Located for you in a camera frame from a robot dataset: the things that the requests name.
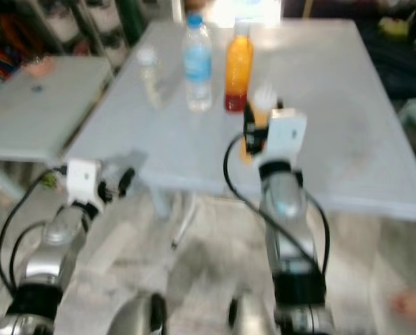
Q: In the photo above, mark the tall orange drink bottle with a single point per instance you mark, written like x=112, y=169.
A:
x=238, y=70

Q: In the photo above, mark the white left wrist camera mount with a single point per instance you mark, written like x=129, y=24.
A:
x=84, y=180

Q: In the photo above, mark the silver right robot leg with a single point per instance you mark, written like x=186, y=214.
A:
x=250, y=319

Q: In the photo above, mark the yellow-green object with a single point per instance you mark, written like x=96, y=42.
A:
x=395, y=28

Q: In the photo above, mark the person's bare foot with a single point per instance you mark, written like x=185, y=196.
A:
x=410, y=306

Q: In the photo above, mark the small pink object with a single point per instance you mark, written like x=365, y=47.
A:
x=39, y=66

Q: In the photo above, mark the blue-label water bottle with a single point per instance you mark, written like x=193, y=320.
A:
x=197, y=70

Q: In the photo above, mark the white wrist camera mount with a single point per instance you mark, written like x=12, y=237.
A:
x=286, y=132
x=84, y=180

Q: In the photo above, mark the cluttered storage shelf rack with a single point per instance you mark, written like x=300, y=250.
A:
x=68, y=24

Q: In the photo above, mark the large grey folding table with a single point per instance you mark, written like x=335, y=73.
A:
x=340, y=139

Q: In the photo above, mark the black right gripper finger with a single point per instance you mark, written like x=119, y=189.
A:
x=249, y=122

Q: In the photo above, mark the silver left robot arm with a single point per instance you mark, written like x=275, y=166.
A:
x=47, y=258

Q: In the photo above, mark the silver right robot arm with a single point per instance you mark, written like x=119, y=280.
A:
x=292, y=223

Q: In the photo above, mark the small grey table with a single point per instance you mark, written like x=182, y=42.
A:
x=26, y=118

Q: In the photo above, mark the silver robot leg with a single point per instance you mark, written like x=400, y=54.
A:
x=138, y=317
x=250, y=319

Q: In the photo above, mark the silver left robot leg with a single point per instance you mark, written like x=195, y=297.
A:
x=138, y=317

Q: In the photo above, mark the small clear bottle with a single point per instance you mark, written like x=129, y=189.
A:
x=151, y=78

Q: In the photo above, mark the white-cap orange juice bottle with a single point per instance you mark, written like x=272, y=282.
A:
x=264, y=101

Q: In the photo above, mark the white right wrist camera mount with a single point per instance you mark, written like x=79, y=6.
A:
x=286, y=132

